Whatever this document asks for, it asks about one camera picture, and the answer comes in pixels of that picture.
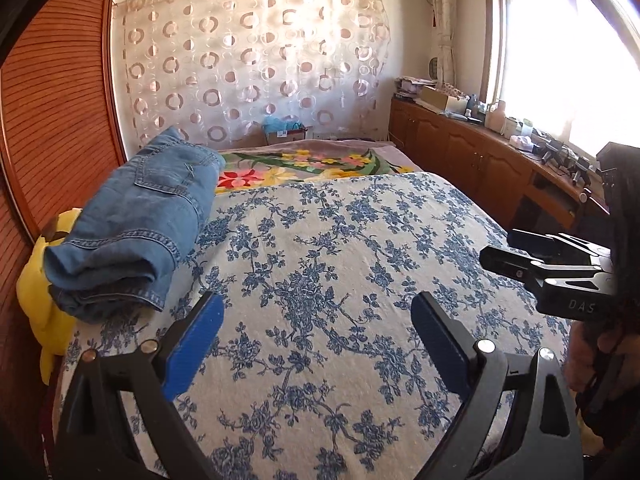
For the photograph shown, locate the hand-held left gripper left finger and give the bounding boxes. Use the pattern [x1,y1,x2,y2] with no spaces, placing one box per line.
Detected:
[59,290,226,480]

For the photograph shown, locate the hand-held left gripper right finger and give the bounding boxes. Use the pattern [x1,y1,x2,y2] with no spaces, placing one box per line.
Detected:
[411,291,583,480]

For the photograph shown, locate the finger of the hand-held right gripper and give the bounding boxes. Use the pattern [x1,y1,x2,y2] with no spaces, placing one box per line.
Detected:
[479,246,551,291]
[507,229,608,261]

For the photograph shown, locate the blue denim pants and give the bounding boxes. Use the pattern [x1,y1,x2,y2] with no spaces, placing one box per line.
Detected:
[44,126,226,323]

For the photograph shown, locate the person's right hand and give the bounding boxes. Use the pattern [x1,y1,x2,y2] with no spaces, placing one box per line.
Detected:
[565,312,640,391]

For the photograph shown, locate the wooden low cabinet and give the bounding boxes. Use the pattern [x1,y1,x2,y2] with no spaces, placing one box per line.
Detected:
[389,97,613,233]

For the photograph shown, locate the white blue floral bedsheet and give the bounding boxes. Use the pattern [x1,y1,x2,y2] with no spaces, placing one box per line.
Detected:
[52,171,573,480]

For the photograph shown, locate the person's black clothing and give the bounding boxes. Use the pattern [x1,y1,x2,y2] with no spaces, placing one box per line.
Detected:
[575,400,640,480]

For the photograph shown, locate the yellow plush toy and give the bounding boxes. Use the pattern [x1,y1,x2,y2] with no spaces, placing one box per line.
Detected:
[16,207,83,383]

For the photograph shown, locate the cardboard box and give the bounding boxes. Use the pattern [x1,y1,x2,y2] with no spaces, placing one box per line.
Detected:
[419,86,468,113]

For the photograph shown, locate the window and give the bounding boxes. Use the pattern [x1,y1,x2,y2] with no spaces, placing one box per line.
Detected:
[487,0,640,161]

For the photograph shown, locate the pink floral blanket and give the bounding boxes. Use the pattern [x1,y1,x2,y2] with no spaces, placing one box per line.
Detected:
[215,139,426,196]

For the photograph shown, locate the teal item in box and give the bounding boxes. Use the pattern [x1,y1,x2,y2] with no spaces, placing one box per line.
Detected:
[262,114,310,147]

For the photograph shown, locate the lace window curtain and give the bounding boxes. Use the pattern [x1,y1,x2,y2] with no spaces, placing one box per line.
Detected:
[425,0,490,91]

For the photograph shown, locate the circle patterned sheer curtain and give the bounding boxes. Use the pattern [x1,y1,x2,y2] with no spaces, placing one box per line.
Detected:
[115,0,393,148]

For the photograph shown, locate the black camera gear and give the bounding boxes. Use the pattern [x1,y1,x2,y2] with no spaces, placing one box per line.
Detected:
[539,134,597,188]

